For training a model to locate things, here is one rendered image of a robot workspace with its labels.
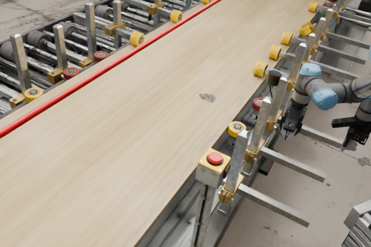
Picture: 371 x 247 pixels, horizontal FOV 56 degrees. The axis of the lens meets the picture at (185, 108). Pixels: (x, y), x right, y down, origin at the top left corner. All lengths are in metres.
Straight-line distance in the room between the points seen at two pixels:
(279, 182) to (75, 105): 1.62
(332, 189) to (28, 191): 2.12
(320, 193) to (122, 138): 1.69
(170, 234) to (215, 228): 0.19
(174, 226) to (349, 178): 1.75
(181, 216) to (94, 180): 0.44
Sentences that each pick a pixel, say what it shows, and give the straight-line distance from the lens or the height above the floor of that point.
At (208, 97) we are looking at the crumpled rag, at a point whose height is 0.91.
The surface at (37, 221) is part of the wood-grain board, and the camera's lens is 1.25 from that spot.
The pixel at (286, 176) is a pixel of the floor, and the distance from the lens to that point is 2.75.
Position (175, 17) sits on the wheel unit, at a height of 0.95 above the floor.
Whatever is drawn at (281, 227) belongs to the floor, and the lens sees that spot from 2.45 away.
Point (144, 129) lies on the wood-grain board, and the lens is 1.52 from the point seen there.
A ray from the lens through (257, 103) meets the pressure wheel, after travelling 1.76.
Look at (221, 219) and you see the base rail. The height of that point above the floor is 0.70.
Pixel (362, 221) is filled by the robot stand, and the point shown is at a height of 0.98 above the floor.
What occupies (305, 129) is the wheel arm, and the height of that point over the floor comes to 0.86.
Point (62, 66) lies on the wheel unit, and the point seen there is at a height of 0.89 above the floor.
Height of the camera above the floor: 1.90
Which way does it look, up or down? 37 degrees down
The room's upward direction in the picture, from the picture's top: 7 degrees clockwise
